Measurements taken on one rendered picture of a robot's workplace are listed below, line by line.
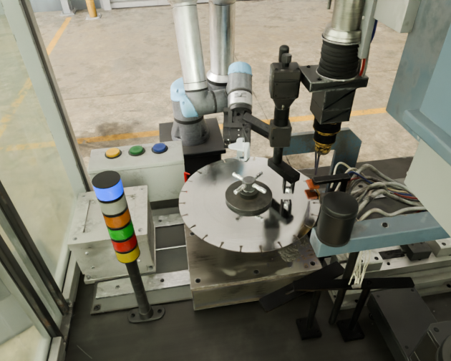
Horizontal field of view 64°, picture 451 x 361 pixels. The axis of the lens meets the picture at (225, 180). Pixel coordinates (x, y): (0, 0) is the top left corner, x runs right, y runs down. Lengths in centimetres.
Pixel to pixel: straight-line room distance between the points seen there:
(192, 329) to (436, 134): 66
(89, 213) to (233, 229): 38
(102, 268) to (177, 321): 23
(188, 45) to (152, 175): 41
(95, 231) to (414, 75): 72
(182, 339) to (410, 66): 69
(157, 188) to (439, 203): 85
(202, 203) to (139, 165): 31
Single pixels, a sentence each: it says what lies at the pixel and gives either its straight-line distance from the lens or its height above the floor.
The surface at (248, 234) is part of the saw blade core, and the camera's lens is 77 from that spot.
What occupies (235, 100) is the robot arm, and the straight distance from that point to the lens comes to 109.
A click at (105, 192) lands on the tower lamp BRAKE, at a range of 60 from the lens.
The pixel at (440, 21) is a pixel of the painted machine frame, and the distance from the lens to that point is 58.
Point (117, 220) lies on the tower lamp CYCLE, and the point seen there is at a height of 108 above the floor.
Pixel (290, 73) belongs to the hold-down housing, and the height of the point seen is 125.
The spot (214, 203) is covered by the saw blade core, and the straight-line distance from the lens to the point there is 84.
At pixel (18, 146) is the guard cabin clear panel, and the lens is 82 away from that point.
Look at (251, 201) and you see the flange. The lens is 82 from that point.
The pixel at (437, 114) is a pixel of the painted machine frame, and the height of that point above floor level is 134.
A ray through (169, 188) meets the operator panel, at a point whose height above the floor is 80.
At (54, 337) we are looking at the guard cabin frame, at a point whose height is 79.
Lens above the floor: 152
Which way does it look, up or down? 39 degrees down
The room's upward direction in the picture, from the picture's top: 1 degrees counter-clockwise
